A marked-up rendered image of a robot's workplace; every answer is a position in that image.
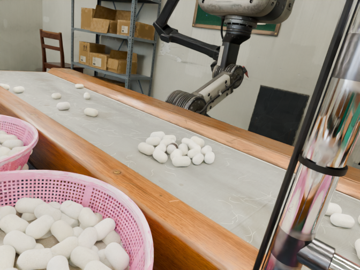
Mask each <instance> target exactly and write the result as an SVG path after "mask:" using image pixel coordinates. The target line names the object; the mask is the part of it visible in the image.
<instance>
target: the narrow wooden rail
mask: <svg viewBox="0 0 360 270"><path fill-rule="evenodd" d="M0 115H5V116H10V117H14V118H18V119H21V120H23V121H26V122H28V123H30V124H32V125H33V126H34V127H35V128H36V129H37V131H38V134H39V139H38V142H37V144H36V145H35V147H34V148H33V149H32V150H33V152H32V154H31V155H30V156H29V159H28V162H29V163H30V164H31V165H32V166H33V167H34V168H35V169H36V170H55V171H65V172H70V173H76V174H81V175H85V176H89V177H93V178H96V179H98V180H101V181H103V182H106V183H108V184H110V185H112V186H114V187H115V188H117V189H119V190H120V191H122V192H123V193H125V194H126V195H127V196H128V197H129V198H130V199H132V200H133V201H134V203H135V204H136V205H137V206H138V207H139V209H140V210H141V211H142V213H143V215H144V216H145V218H146V221H147V223H148V225H149V228H150V230H151V234H152V239H153V247H154V262H153V270H252V269H253V266H254V263H255V261H256V258H257V255H258V252H259V249H257V248H256V247H254V246H253V245H251V244H250V243H248V242H246V241H245V240H243V239H241V238H240V237H238V236H237V235H235V234H234V233H232V232H231V231H229V230H228V229H226V228H224V227H223V226H221V225H219V224H218V223H216V222H215V221H213V220H212V219H210V218H208V217H207V216H205V215H203V214H202V213H201V212H199V211H197V210H196V209H194V208H193V207H191V206H189V205H188V204H186V203H185V202H183V201H181V200H180V199H178V198H177V197H175V196H173V195H172V194H171V193H169V192H167V191H166V190H164V189H163V188H161V187H159V186H158V185H156V184H155V183H153V182H151V181H150V180H148V179H147V178H145V177H144V176H142V175H141V174H139V173H137V172H136V171H134V170H133V169H131V168H129V167H128V166H126V165H125V164H123V163H121V162H120V161H118V160H117V159H115V158H114V157H112V156H111V155H109V154H107V153H106V152H104V151H103V150H101V149H99V148H98V147H96V146H95V145H93V144H91V143H90V142H88V141H87V140H85V139H84V138H82V137H81V136H79V135H77V134H76V133H74V132H72V131H71V130H69V129H68V128H66V127H65V126H63V125H62V124H60V123H59V122H57V121H55V120H54V119H52V118H50V117H49V116H47V115H46V114H44V113H43V112H41V111H39V110H38V109H36V108H34V107H33V106H32V105H30V104H28V103H27V102H25V101H24V100H22V99H21V98H19V97H17V96H16V95H14V94H12V93H11V92H9V91H8V90H6V89H5V88H3V87H2V86H0Z"/></svg>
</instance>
